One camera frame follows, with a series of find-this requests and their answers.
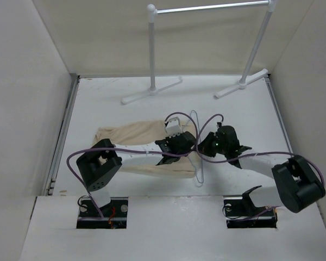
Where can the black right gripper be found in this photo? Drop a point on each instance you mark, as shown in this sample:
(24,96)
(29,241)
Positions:
(205,144)

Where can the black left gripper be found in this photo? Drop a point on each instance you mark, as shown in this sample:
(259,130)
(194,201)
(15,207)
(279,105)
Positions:
(169,138)

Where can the beige trousers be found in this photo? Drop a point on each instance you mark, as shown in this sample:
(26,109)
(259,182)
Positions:
(143,132)

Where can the light blue wire hanger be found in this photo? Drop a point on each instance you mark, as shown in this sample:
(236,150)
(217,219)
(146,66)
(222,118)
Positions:
(194,158)

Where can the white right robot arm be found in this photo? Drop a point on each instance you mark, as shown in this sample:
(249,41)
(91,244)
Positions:
(297,181)

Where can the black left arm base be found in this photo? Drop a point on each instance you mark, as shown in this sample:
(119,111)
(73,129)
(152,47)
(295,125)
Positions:
(114,215)

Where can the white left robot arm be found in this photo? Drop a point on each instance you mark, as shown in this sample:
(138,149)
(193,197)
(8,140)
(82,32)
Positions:
(99,164)

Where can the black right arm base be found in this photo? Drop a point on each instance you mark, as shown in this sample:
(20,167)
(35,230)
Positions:
(240,212)

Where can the white clothes rack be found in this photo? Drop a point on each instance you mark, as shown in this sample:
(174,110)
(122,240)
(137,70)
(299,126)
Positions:
(189,37)

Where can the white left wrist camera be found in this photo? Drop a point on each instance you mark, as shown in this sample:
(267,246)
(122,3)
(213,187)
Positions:
(173,127)

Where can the aluminium table edge rail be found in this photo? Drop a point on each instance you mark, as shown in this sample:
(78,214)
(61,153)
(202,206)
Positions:
(47,189)

